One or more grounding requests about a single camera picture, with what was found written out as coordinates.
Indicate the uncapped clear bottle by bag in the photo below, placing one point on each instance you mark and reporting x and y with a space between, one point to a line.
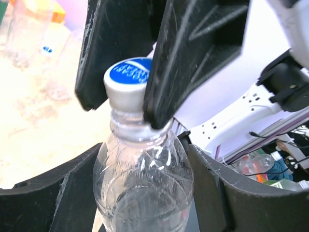
31 19

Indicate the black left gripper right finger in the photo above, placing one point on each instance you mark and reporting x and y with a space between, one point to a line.
227 201

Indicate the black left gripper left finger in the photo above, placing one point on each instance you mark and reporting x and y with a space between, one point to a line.
59 200

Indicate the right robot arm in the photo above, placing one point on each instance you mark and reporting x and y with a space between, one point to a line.
147 56

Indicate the blue Pocari Sweat cap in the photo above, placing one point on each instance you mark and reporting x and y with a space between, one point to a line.
125 83

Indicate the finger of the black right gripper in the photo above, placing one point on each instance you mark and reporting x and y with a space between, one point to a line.
197 38
114 30

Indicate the orange candy box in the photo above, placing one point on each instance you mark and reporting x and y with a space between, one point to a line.
56 13

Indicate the white bottle cap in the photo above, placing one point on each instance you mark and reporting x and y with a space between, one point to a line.
46 51

